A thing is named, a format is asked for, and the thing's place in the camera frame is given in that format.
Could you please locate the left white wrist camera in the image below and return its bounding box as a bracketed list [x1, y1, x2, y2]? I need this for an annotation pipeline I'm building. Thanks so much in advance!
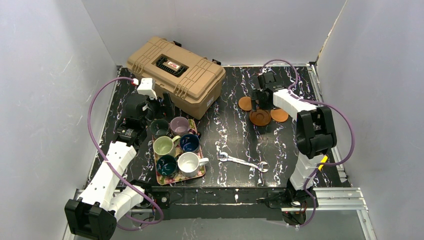
[132, 77, 158, 100]

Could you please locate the dark teal mug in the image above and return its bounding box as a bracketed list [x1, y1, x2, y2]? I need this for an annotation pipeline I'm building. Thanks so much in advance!
[155, 155, 179, 179]

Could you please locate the silver double-ended wrench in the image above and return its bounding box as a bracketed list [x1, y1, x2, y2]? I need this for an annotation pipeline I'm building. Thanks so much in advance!
[218, 151, 269, 173]

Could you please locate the light orange wooden coaster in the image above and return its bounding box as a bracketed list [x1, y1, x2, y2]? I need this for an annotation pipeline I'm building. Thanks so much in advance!
[238, 96, 252, 112]

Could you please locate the navy blue mug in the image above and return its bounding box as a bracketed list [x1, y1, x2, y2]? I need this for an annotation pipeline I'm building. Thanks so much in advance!
[179, 132, 202, 153]

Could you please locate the dark brown wooden coaster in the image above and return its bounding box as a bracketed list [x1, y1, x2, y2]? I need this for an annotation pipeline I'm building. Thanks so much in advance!
[256, 100, 275, 110]

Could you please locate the yellow blue screwdriver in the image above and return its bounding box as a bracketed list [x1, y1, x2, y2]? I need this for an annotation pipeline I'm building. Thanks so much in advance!
[317, 155, 329, 171]

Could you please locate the tan plastic toolbox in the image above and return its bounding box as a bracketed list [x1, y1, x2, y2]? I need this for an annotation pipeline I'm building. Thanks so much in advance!
[126, 36, 226, 120]

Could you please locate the ringed brown wooden coaster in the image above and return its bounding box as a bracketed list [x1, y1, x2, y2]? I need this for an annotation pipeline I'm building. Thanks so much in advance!
[249, 109, 272, 127]

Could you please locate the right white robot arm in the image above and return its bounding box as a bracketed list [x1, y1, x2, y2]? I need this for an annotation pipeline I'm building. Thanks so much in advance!
[249, 72, 337, 202]

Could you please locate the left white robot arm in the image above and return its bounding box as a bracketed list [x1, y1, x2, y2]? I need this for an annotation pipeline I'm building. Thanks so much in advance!
[64, 92, 175, 240]

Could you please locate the white mug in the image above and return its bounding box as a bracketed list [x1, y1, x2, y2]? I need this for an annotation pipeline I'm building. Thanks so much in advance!
[177, 152, 209, 178]

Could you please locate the lilac mug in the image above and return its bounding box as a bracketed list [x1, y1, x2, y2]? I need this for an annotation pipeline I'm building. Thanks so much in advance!
[169, 116, 191, 137]

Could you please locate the pale green mug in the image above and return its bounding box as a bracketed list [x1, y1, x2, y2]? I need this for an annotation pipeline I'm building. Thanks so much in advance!
[153, 135, 181, 157]

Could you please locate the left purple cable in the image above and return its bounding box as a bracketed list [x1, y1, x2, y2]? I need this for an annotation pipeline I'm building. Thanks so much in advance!
[87, 77, 165, 232]

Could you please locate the dark grey mug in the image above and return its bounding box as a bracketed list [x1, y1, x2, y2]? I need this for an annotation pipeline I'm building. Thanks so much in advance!
[149, 119, 171, 139]

